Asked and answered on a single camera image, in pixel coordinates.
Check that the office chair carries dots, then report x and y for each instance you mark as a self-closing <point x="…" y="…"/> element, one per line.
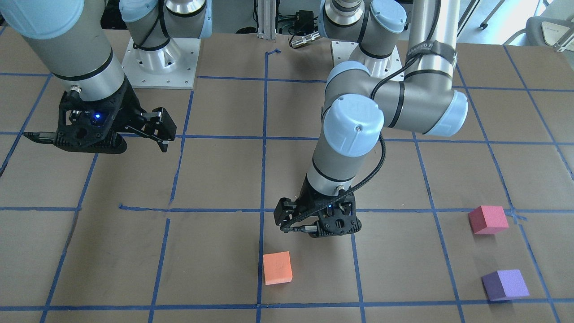
<point x="548" y="31"/>

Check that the orange foam cube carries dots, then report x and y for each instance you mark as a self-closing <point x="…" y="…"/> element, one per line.
<point x="277" y="268"/>

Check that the pink foam cube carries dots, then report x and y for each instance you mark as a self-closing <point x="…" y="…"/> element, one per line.
<point x="488" y="220"/>

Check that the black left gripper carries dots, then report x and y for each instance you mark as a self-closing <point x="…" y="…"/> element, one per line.
<point x="309" y="197"/>

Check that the aluminium frame post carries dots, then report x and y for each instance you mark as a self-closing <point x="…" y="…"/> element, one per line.
<point x="266" y="19"/>

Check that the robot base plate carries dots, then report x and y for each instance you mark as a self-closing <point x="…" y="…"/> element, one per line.
<point x="172" y="67"/>
<point x="349" y="54"/>

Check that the purple foam cube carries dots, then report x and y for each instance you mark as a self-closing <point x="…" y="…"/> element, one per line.
<point x="503" y="285"/>

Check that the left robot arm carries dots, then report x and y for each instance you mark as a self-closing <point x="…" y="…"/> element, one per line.
<point x="359" y="103"/>

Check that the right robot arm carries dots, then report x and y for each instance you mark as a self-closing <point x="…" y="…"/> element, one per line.
<point x="68" y="37"/>

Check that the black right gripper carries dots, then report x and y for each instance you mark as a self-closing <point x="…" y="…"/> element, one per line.
<point x="128" y="109"/>

